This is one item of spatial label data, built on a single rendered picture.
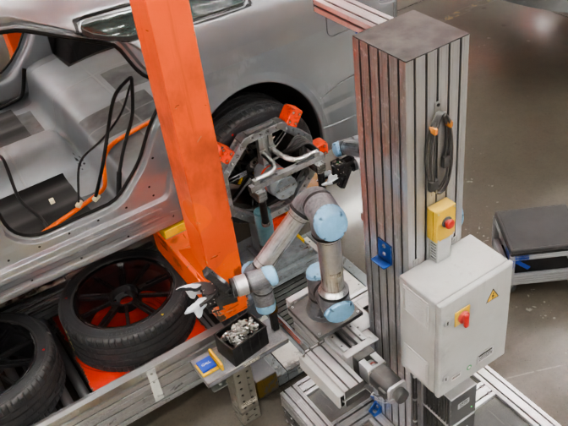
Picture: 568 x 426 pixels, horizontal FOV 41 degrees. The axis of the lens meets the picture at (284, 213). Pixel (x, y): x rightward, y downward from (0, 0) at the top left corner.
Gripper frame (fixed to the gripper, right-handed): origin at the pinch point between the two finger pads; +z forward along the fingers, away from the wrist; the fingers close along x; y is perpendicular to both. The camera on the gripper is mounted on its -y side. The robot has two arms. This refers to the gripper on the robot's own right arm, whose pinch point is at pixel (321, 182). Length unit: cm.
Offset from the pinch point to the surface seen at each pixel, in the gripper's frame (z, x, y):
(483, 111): -203, -87, -82
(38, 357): 152, -17, -33
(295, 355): 42, 24, -75
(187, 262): 74, -9, -15
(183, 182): 76, 17, 48
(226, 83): 27, -30, 55
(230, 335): 78, 34, -26
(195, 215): 76, 21, 33
